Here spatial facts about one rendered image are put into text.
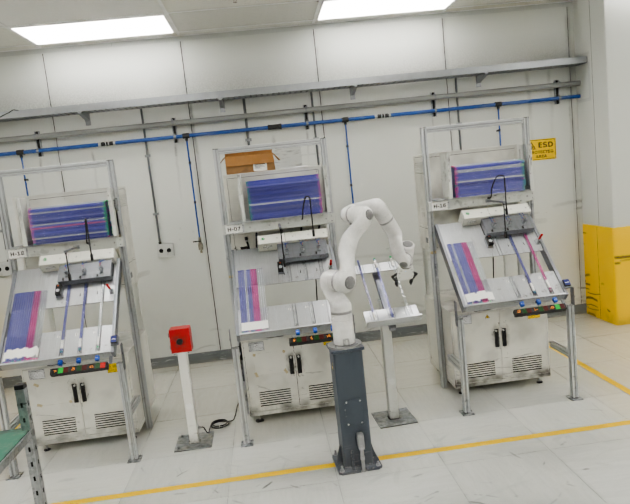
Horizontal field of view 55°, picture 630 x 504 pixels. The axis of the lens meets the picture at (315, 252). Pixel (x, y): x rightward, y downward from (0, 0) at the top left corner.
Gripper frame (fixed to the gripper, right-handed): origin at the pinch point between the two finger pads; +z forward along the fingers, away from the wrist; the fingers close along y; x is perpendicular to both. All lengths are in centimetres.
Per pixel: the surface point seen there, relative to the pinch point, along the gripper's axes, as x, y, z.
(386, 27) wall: 270, 61, -66
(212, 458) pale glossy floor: -50, -131, 77
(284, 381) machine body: -2, -79, 74
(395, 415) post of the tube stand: -39, -11, 81
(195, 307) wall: 155, -145, 142
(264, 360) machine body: 7, -91, 60
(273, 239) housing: 61, -74, 0
